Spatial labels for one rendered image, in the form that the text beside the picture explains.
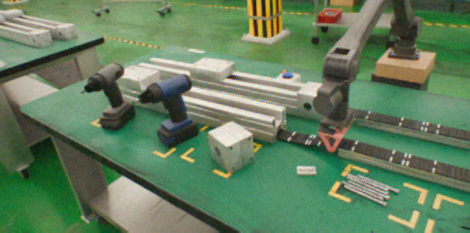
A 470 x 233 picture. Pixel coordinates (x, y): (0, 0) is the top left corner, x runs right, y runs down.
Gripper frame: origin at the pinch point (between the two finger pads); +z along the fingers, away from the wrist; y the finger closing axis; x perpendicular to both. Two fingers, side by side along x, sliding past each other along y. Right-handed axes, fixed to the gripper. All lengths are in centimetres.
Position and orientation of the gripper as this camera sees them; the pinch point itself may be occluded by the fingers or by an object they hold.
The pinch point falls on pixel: (335, 141)
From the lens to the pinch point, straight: 105.6
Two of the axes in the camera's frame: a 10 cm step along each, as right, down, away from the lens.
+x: 8.4, 1.8, -5.1
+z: 0.8, 8.8, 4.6
